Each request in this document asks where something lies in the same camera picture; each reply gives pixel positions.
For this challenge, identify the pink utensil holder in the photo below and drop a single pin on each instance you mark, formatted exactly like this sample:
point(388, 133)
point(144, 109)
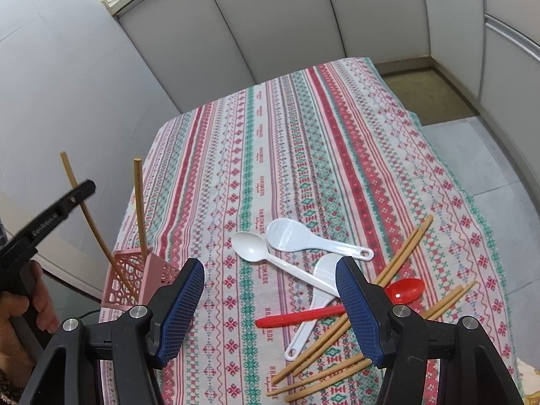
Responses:
point(160, 273)

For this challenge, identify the white plastic spoon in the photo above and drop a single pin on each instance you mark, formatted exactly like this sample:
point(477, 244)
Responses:
point(249, 245)

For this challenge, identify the red plastic spoon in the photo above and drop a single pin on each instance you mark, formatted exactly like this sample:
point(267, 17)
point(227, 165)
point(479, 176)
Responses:
point(405, 290)

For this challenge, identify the patterned striped tablecloth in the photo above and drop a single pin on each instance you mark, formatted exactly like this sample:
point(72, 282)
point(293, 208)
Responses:
point(295, 143)

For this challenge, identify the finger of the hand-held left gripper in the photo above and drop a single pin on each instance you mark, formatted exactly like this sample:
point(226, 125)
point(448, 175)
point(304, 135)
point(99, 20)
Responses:
point(63, 209)

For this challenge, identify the person's left forearm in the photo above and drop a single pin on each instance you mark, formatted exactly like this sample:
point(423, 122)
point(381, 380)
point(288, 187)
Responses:
point(8, 388)

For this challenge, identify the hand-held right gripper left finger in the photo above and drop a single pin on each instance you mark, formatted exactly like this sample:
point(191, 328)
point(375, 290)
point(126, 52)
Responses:
point(181, 303)

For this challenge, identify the yellow patterned cloth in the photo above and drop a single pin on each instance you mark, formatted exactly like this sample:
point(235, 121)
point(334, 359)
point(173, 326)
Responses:
point(529, 377)

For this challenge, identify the person's left hand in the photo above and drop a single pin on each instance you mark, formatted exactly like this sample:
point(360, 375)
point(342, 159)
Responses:
point(44, 299)

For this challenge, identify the white rice paddle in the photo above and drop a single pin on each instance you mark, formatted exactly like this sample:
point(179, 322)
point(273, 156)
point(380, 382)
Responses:
point(327, 268)
point(291, 234)

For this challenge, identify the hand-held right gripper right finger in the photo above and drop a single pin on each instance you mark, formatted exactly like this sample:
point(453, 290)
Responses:
point(358, 312)

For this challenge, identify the grey cabinet row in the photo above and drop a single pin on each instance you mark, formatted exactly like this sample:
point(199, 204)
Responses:
point(274, 29)

